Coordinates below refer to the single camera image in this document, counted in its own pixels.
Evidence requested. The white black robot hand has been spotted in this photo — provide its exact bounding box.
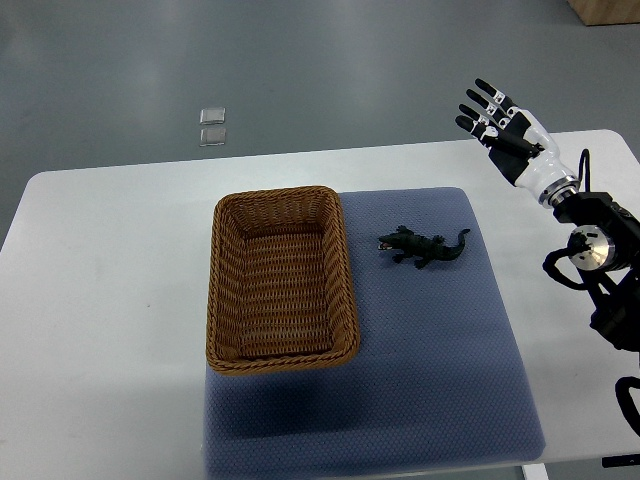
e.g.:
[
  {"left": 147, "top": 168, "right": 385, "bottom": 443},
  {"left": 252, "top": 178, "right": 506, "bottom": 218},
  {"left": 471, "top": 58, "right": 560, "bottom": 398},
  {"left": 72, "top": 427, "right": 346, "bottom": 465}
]
[{"left": 455, "top": 78, "right": 580, "bottom": 208}]

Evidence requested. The dark green toy crocodile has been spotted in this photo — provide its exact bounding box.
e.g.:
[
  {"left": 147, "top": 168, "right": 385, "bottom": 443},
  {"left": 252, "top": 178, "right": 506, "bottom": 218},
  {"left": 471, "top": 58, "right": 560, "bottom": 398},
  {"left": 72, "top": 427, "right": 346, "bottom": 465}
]
[{"left": 378, "top": 225, "right": 470, "bottom": 269}]

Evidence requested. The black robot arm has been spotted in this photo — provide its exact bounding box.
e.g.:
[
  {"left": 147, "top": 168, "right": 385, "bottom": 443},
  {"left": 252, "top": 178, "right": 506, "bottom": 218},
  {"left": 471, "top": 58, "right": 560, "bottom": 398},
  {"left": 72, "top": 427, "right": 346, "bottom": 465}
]
[{"left": 542, "top": 185, "right": 639, "bottom": 353}]

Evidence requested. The brown wicker basket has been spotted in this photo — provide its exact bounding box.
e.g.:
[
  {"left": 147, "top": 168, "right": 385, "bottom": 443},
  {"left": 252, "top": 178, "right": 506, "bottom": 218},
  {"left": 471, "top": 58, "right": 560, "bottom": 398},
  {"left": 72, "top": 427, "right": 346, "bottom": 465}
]
[{"left": 205, "top": 186, "right": 360, "bottom": 376}]

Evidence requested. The wooden box corner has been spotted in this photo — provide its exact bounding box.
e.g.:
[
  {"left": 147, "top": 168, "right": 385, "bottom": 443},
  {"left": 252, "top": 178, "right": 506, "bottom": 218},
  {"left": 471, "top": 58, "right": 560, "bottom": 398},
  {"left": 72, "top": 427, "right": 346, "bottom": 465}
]
[{"left": 568, "top": 0, "right": 639, "bottom": 26}]

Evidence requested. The blue grey table mat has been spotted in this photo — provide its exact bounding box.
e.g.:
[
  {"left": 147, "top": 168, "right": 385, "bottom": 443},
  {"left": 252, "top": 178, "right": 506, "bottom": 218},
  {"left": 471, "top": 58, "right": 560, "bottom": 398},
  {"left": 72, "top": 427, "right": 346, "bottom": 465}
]
[{"left": 203, "top": 187, "right": 545, "bottom": 479}]

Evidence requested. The upper metal floor plate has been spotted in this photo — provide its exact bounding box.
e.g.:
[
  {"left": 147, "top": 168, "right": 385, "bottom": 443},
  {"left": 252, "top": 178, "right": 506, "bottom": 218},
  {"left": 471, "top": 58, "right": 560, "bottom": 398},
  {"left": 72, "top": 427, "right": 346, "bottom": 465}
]
[{"left": 199, "top": 107, "right": 226, "bottom": 125}]

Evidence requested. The white table leg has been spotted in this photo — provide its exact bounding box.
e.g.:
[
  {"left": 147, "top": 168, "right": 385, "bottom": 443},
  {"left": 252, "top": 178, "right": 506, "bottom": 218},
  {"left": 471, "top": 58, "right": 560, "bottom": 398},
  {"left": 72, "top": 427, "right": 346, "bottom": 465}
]
[{"left": 521, "top": 463, "right": 549, "bottom": 480}]

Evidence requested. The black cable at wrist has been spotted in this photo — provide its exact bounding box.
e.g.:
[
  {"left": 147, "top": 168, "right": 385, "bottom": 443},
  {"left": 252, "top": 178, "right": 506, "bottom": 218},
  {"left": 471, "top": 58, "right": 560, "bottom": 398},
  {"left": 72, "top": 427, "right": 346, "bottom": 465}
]
[{"left": 577, "top": 148, "right": 593, "bottom": 193}]

